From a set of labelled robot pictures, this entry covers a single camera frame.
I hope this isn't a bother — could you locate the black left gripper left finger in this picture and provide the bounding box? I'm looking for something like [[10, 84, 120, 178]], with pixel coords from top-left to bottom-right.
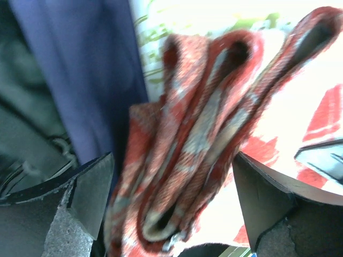
[[1, 153, 114, 257]]

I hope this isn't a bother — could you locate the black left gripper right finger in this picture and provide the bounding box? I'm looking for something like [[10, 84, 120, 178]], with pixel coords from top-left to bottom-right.
[[233, 153, 342, 257]]

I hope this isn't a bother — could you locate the red plaid shirt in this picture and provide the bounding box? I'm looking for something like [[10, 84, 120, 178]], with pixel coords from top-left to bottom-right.
[[103, 6, 342, 256]]

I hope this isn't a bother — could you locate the purple garment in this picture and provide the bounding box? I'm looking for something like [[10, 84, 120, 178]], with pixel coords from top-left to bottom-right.
[[10, 1, 148, 164]]

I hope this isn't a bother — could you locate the cream printed garment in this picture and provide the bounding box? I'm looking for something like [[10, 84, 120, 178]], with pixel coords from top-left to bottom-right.
[[129, 0, 342, 101]]

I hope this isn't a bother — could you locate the green hard-shell suitcase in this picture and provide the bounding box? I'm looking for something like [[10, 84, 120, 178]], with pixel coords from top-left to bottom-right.
[[1, 1, 78, 196]]

